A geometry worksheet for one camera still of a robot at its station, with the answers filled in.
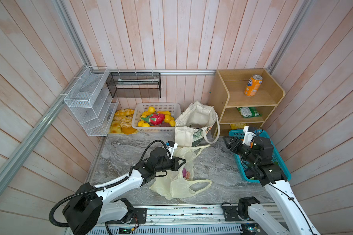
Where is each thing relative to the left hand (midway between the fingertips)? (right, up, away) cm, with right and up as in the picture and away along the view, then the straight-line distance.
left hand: (185, 164), depth 76 cm
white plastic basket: (-6, +35, +39) cm, 53 cm away
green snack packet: (+43, +30, +17) cm, 55 cm away
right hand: (+21, +14, -3) cm, 25 cm away
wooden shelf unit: (+36, +38, +12) cm, 54 cm away
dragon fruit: (-20, +26, +29) cm, 44 cm away
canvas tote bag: (+12, +24, +29) cm, 39 cm away
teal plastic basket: (+55, +1, +9) cm, 56 cm away
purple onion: (+1, -9, +10) cm, 13 cm away
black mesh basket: (-34, +50, +28) cm, 67 cm away
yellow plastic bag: (-3, -9, -2) cm, 10 cm away
